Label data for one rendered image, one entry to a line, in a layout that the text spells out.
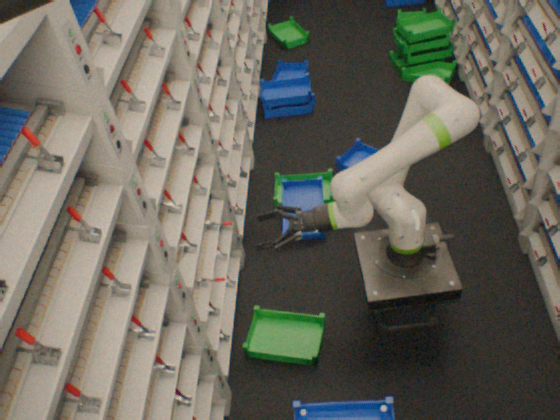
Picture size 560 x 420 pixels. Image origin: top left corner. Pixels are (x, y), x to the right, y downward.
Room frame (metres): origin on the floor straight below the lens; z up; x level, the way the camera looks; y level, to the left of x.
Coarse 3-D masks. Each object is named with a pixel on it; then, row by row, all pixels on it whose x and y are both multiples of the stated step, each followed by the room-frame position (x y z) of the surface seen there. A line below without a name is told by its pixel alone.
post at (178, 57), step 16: (160, 0) 1.62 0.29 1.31; (176, 0) 1.70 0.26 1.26; (176, 32) 1.61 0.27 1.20; (176, 48) 1.61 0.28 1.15; (176, 64) 1.62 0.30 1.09; (192, 64) 1.69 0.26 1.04; (192, 80) 1.64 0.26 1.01; (192, 96) 1.61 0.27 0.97; (192, 112) 1.62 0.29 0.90; (208, 144) 1.61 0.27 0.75; (224, 208) 1.61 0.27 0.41; (240, 240) 1.69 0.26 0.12; (240, 256) 1.63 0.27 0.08
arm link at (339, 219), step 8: (368, 200) 1.23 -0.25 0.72; (328, 208) 1.25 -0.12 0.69; (336, 208) 1.24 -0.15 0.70; (360, 208) 1.19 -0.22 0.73; (368, 208) 1.21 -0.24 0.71; (336, 216) 1.22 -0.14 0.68; (344, 216) 1.21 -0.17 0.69; (352, 216) 1.19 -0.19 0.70; (360, 216) 1.19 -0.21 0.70; (368, 216) 1.20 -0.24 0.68; (336, 224) 1.21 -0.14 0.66; (344, 224) 1.20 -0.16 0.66; (352, 224) 1.19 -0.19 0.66; (360, 224) 1.19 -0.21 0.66
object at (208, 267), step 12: (216, 192) 1.61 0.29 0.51; (216, 204) 1.58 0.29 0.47; (216, 216) 1.52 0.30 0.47; (204, 240) 1.39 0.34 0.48; (216, 240) 1.39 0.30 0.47; (204, 252) 1.33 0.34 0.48; (204, 264) 1.28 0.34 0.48; (204, 276) 1.23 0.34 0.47; (204, 288) 1.17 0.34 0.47; (204, 300) 1.12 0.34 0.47; (204, 312) 1.08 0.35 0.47; (204, 324) 1.01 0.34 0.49
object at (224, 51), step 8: (216, 0) 2.31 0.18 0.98; (216, 8) 2.31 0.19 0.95; (216, 16) 2.31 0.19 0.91; (224, 16) 2.39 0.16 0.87; (224, 24) 2.36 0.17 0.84; (224, 32) 2.32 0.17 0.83; (224, 40) 2.31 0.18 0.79; (224, 48) 2.31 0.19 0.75; (232, 56) 2.38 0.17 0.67; (232, 64) 2.35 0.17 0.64; (232, 72) 2.31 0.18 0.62; (232, 80) 2.31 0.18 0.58; (232, 88) 2.31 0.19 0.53; (240, 112) 2.31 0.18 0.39; (240, 120) 2.31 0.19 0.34; (248, 144) 2.32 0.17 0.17
